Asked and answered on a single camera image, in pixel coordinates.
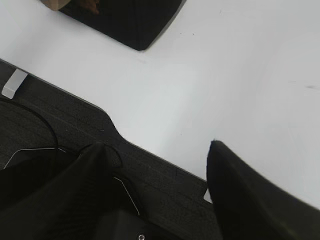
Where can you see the black canvas tote bag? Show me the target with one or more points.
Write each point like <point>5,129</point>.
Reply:
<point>134,23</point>

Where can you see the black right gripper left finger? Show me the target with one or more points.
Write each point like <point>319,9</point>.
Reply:
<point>43,199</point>

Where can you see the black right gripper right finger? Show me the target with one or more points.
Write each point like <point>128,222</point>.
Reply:
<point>249,207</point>

